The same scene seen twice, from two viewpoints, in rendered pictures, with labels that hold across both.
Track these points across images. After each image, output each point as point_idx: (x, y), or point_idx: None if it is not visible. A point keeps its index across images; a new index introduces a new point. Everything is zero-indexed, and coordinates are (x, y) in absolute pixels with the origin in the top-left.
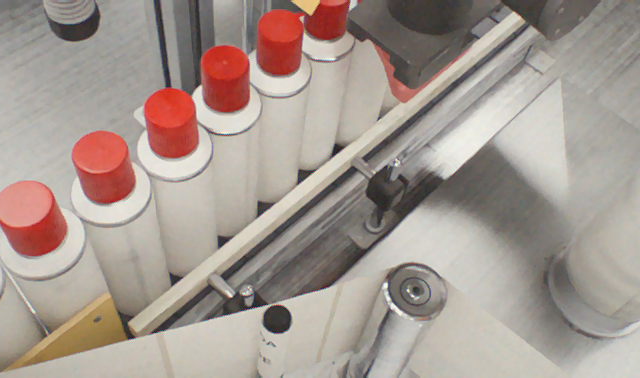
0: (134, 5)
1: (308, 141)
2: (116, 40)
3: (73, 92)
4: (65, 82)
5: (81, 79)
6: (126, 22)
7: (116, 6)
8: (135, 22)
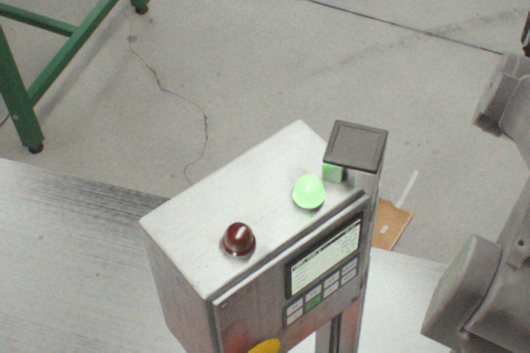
0: (396, 336)
1: None
2: (359, 345)
3: (301, 351)
4: (306, 341)
5: (314, 348)
6: (378, 340)
7: (386, 325)
8: (382, 346)
